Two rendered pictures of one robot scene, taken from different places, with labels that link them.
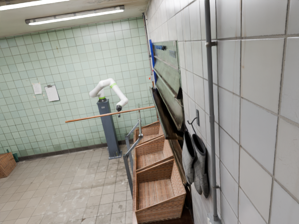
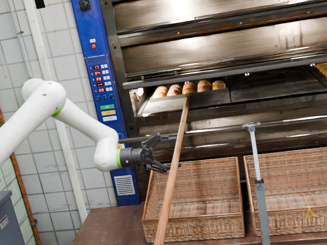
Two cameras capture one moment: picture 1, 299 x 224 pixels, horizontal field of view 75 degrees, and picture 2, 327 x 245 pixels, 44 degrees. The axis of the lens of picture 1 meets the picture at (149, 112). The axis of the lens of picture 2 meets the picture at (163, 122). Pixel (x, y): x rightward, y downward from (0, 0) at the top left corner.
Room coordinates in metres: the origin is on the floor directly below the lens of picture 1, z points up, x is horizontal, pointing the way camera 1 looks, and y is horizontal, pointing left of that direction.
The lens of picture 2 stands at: (2.46, 2.21, 1.89)
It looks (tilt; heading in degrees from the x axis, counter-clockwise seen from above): 17 degrees down; 282
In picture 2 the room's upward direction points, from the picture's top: 10 degrees counter-clockwise
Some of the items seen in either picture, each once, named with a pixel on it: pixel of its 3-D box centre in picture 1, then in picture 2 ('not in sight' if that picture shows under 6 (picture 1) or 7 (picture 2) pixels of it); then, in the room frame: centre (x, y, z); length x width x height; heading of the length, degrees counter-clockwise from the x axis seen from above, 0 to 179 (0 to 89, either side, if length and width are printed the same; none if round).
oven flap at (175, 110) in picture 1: (165, 91); (275, 38); (2.23, -0.22, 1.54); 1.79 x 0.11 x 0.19; 1
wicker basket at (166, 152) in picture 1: (152, 155); (297, 188); (2.20, 0.04, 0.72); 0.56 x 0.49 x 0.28; 2
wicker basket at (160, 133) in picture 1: (149, 135); (194, 197); (2.79, 0.05, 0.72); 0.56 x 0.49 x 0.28; 0
